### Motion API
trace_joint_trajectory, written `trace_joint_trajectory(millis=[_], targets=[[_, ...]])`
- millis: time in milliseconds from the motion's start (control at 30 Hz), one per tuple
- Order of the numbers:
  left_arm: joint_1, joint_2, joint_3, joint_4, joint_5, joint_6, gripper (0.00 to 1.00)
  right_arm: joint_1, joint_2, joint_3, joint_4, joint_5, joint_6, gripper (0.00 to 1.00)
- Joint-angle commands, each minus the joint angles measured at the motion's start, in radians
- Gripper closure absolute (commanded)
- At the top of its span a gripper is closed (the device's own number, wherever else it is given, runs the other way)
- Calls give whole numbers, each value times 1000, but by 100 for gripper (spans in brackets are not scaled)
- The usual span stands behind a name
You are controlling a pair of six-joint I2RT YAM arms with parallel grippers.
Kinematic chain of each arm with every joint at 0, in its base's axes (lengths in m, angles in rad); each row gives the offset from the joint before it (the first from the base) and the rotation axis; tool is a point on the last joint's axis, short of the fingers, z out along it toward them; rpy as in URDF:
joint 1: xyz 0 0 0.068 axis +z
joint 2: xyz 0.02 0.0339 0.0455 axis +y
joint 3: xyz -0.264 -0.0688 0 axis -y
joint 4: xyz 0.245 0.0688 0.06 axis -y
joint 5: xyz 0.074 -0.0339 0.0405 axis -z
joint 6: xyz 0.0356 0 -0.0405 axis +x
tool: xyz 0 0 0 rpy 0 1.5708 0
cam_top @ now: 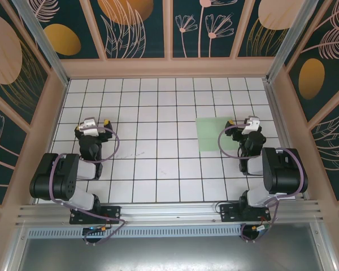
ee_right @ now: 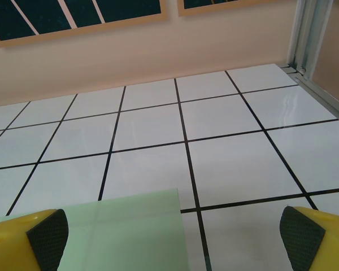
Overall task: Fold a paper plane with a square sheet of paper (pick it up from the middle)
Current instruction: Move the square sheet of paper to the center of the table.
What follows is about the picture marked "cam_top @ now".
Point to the light green paper sheet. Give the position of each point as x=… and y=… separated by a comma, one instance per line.
x=209, y=135

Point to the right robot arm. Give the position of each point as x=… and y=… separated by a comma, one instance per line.
x=282, y=172

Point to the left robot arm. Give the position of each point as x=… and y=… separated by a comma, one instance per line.
x=53, y=175

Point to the small circuit board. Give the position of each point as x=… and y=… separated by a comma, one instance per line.
x=257, y=228
x=96, y=230

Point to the aluminium side rail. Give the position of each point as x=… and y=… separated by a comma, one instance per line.
x=274, y=113

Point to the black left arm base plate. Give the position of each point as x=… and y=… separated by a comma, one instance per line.
x=113, y=211

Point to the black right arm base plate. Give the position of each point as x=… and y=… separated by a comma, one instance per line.
x=228, y=211

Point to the aluminium corner post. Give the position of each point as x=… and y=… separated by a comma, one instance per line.
x=43, y=45
x=290, y=42

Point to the aluminium mounting rail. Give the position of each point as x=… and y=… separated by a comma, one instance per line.
x=169, y=211

